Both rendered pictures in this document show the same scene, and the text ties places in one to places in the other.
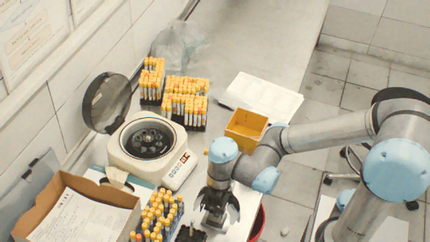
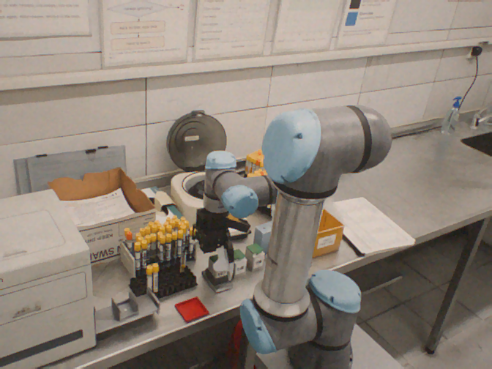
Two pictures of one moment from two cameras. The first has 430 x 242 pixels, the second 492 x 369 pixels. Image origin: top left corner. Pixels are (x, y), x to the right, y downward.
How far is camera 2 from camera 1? 0.83 m
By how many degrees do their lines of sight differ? 33
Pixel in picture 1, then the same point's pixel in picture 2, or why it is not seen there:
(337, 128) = not seen: hidden behind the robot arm
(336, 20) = not seen: outside the picture
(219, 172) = (207, 182)
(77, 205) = (116, 203)
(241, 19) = (408, 168)
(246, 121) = (324, 226)
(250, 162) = (233, 177)
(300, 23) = (476, 193)
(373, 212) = (279, 218)
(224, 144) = (223, 155)
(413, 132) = (323, 110)
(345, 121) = not seen: hidden behind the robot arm
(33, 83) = (125, 71)
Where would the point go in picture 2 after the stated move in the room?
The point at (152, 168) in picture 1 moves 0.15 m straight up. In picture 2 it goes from (192, 203) to (195, 162)
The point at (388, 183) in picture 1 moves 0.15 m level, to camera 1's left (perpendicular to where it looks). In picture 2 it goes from (274, 153) to (208, 124)
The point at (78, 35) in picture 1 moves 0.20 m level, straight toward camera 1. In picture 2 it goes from (190, 65) to (163, 80)
